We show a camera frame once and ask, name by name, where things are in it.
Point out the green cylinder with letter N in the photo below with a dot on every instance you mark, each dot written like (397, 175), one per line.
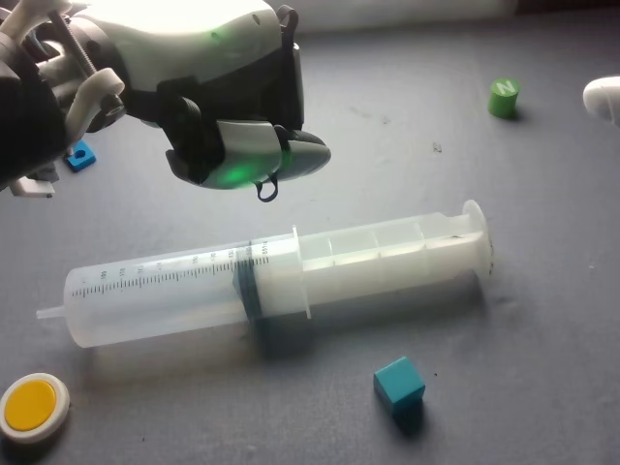
(503, 99)

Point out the white backdrop board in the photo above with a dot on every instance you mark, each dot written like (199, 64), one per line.
(412, 12)

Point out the teal cube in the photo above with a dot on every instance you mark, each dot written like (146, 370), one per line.
(399, 387)

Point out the large clear plastic syringe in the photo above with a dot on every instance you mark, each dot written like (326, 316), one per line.
(194, 295)

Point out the grey table cloth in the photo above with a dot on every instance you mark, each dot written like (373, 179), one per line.
(484, 339)

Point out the blue flat two-hole block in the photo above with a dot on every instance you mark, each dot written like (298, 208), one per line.
(80, 159)

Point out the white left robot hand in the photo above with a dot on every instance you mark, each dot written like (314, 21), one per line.
(194, 43)

